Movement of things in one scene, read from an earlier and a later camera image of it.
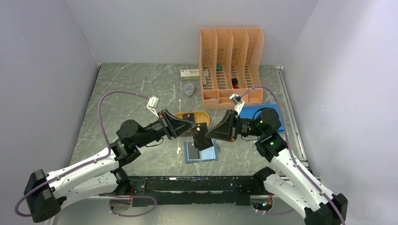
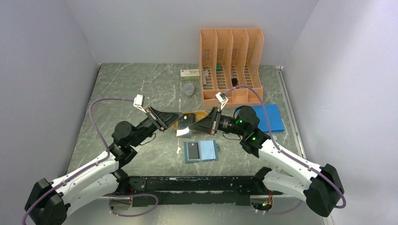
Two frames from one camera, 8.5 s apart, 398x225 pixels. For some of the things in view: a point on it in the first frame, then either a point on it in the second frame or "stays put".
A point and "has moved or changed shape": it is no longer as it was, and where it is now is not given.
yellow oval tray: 200,116 stays put
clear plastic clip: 204,73 stays put
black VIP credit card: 201,141 has moved or changed shape
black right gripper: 225,130 to 206,124
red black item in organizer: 234,82 stays put
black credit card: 193,152 stays put
